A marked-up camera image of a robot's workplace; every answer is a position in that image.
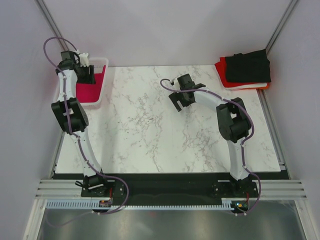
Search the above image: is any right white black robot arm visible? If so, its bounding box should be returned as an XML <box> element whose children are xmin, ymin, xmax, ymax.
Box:
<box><xmin>169</xmin><ymin>74</ymin><xmax>259</xmax><ymax>198</ymax></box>

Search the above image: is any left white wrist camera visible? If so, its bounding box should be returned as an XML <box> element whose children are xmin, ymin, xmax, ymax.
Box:
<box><xmin>75</xmin><ymin>49</ymin><xmax>90</xmax><ymax>67</ymax></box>

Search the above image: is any left aluminium corner post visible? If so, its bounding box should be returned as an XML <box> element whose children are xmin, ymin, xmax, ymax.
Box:
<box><xmin>34</xmin><ymin>0</ymin><xmax>70</xmax><ymax>51</ymax></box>

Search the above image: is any folded white t shirt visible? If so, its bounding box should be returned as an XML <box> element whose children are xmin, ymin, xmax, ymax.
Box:
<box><xmin>223</xmin><ymin>82</ymin><xmax>267</xmax><ymax>90</ymax></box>

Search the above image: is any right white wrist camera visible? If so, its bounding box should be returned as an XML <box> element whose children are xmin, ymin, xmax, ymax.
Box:
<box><xmin>169</xmin><ymin>78</ymin><xmax>177</xmax><ymax>86</ymax></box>

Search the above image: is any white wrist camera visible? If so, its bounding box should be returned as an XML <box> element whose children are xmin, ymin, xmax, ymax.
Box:
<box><xmin>75</xmin><ymin>49</ymin><xmax>90</xmax><ymax>67</ymax></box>
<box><xmin>169</xmin><ymin>78</ymin><xmax>177</xmax><ymax>86</ymax></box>

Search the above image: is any folded orange t shirt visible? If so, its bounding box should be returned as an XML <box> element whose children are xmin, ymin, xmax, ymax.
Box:
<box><xmin>224</xmin><ymin>82</ymin><xmax>270</xmax><ymax>91</ymax></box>

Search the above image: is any aluminium front frame rail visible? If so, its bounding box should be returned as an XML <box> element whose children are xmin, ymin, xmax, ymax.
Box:
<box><xmin>35</xmin><ymin>179</ymin><xmax>307</xmax><ymax>201</ymax></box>

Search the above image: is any folded black t shirt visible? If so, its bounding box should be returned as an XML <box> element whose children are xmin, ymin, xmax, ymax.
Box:
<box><xmin>225</xmin><ymin>49</ymin><xmax>272</xmax><ymax>83</ymax></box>

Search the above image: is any right aluminium corner post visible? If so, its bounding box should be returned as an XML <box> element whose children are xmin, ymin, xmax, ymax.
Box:
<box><xmin>265</xmin><ymin>0</ymin><xmax>300</xmax><ymax>56</ymax></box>

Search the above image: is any crimson red t shirt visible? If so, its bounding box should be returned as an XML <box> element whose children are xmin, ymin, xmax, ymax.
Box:
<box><xmin>76</xmin><ymin>65</ymin><xmax>108</xmax><ymax>106</ymax></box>

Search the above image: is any white slotted cable duct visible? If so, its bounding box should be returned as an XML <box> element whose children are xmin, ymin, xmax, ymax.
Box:
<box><xmin>45</xmin><ymin>197</ymin><xmax>240</xmax><ymax>211</ymax></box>

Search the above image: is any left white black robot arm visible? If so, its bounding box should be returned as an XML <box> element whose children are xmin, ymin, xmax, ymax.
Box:
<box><xmin>51</xmin><ymin>50</ymin><xmax>111</xmax><ymax>197</ymax></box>

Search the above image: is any white plastic laundry basket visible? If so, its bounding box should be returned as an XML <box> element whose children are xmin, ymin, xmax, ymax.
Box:
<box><xmin>52</xmin><ymin>56</ymin><xmax>111</xmax><ymax>111</ymax></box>

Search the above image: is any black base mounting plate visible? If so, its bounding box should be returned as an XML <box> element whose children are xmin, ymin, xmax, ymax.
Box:
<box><xmin>92</xmin><ymin>173</ymin><xmax>256</xmax><ymax>205</ymax></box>

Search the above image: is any aluminium corner post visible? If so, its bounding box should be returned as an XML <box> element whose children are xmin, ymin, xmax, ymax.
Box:
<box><xmin>265</xmin><ymin>0</ymin><xmax>300</xmax><ymax>56</ymax></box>
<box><xmin>34</xmin><ymin>0</ymin><xmax>70</xmax><ymax>51</ymax></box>

